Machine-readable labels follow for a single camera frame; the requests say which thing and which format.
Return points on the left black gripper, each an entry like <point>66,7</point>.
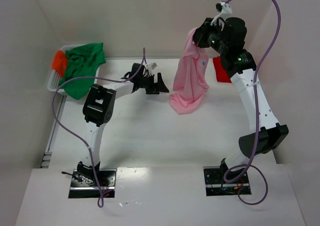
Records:
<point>152,84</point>

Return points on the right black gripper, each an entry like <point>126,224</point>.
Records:
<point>202,36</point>

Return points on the pink t shirt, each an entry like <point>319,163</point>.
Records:
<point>189,85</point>

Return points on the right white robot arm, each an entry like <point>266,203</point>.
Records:
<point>266,131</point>

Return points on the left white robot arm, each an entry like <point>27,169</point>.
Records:
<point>98,110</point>

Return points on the folded red t shirt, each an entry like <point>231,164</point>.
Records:
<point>221,74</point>

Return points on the green t shirt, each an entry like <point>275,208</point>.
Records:
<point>82,61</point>

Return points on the orange t shirt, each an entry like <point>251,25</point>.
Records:
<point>60,63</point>

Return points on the white plastic basket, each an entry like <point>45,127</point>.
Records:
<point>55,78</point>

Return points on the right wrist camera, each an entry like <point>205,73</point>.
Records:
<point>224,9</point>

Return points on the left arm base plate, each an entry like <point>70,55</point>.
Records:
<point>86,188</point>

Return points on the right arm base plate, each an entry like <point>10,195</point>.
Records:
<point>216,186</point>

